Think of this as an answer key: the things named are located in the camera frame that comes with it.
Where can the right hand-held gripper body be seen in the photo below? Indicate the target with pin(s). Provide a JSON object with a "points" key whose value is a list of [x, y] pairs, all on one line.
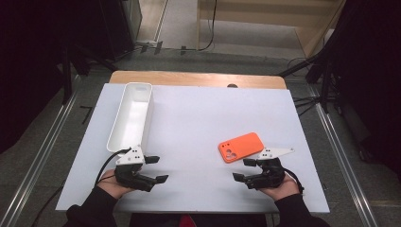
{"points": [[268, 176]]}

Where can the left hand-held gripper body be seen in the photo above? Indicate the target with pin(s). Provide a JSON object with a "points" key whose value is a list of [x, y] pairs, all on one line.
{"points": [[130, 157]]}

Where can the orange phone case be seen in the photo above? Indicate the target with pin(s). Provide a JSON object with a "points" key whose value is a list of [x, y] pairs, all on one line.
{"points": [[241, 146]]}

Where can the white rectangular plastic bin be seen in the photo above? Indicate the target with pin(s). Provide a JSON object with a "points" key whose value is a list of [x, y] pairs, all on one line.
{"points": [[132, 119]]}

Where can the person's right hand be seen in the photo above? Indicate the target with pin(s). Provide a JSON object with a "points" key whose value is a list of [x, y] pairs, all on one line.
{"points": [[282, 190]]}

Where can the person's left hand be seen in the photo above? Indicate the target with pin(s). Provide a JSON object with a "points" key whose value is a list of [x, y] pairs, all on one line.
{"points": [[110, 187]]}

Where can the person's dark clothing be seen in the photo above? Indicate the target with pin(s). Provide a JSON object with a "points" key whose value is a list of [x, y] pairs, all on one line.
{"points": [[220, 220]]}

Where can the red cloth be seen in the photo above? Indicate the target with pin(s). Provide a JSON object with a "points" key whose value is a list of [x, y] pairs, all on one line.
{"points": [[188, 221]]}

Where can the white board sheet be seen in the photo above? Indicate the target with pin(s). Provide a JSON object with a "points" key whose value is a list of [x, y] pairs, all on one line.
{"points": [[195, 126]]}

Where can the dark round table grommet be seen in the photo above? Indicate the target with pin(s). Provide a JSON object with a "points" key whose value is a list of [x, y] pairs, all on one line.
{"points": [[232, 85]]}

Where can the wooden table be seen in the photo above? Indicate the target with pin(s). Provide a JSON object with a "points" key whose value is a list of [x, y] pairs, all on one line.
{"points": [[195, 78]]}

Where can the black metal stand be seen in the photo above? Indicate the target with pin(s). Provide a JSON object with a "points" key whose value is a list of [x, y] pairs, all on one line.
{"points": [[325, 88], [66, 82]]}

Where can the black cabinet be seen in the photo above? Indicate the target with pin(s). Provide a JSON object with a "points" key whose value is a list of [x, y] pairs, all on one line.
{"points": [[116, 28]]}

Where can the dark curtain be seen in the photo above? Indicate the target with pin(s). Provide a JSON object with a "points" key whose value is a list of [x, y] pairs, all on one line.
{"points": [[28, 63], [372, 78]]}

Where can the light wooden shelf unit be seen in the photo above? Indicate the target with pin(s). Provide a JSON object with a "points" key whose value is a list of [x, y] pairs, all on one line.
{"points": [[268, 15]]}

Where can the metal floor rail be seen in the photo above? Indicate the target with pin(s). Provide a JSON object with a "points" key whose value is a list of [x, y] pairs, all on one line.
{"points": [[38, 167], [340, 157]]}

